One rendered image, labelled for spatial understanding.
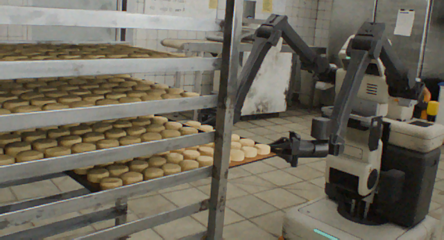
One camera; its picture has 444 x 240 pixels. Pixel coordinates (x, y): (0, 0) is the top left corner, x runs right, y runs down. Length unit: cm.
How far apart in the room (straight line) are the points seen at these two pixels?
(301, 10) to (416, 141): 521
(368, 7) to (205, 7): 211
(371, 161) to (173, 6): 406
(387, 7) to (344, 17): 64
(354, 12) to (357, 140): 396
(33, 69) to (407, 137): 188
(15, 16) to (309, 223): 187
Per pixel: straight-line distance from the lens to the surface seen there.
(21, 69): 80
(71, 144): 97
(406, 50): 558
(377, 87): 207
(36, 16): 80
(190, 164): 112
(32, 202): 136
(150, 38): 559
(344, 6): 611
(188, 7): 585
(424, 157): 232
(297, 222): 236
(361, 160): 217
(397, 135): 234
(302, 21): 734
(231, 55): 103
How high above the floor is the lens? 125
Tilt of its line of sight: 12 degrees down
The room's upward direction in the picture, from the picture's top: 5 degrees clockwise
